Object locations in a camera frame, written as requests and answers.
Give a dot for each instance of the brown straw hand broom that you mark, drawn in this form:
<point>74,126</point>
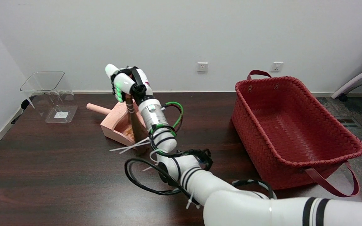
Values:
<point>138,131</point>

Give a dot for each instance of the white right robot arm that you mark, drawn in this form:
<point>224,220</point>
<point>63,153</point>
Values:
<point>247,207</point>

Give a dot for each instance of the red woven basket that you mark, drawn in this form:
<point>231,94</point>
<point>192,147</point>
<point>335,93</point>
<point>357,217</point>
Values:
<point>294,125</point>

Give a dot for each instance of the grey office chair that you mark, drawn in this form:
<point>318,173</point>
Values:
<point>357,80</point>

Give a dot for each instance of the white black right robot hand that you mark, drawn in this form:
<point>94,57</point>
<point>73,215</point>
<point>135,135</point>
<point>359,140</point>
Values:
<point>143,81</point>

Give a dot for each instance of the pink wooden dustpan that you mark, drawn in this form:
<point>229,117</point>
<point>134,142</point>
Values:
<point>118,122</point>

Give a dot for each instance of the clear plastic container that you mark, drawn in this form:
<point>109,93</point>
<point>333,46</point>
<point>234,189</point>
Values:
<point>55,106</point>

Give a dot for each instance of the white wall socket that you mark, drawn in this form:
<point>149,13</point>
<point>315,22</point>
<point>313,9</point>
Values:
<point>276,67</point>
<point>202,67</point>

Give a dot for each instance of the floor vent grille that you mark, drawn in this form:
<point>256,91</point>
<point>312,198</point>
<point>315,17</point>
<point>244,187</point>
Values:
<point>347,122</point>

